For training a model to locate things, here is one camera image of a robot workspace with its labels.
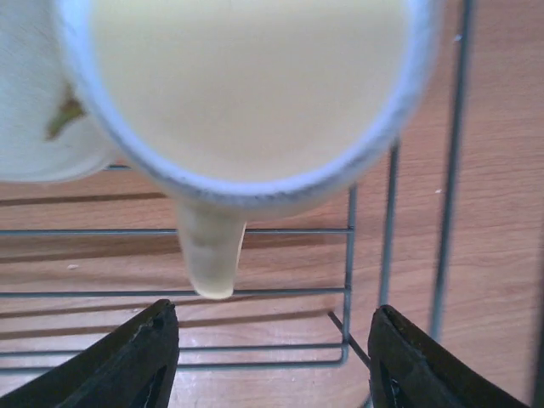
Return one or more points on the black wire dish rack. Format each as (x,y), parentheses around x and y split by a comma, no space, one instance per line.
(92,254)

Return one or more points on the white floral bowl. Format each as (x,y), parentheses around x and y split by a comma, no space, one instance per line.
(40,141)

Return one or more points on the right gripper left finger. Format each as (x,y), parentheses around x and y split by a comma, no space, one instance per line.
(134,366)

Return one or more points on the yellow mug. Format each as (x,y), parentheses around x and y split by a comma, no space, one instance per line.
(243,110)

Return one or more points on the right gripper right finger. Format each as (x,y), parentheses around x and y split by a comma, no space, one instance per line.
(409,369)

